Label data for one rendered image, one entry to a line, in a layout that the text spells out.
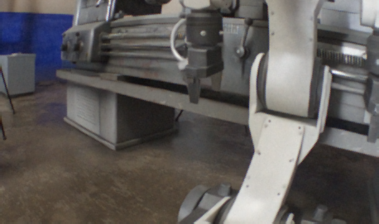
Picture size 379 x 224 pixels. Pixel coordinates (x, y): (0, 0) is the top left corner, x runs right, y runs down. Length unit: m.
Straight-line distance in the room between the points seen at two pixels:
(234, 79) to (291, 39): 0.51
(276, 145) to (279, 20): 0.26
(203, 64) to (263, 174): 0.28
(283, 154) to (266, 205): 0.11
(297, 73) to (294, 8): 0.14
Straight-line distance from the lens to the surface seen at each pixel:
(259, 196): 0.55
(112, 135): 1.70
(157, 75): 1.43
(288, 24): 0.53
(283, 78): 0.53
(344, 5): 1.20
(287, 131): 0.56
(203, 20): 0.58
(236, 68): 0.98
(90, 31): 1.71
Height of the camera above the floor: 0.65
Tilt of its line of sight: 12 degrees down
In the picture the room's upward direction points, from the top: 5 degrees clockwise
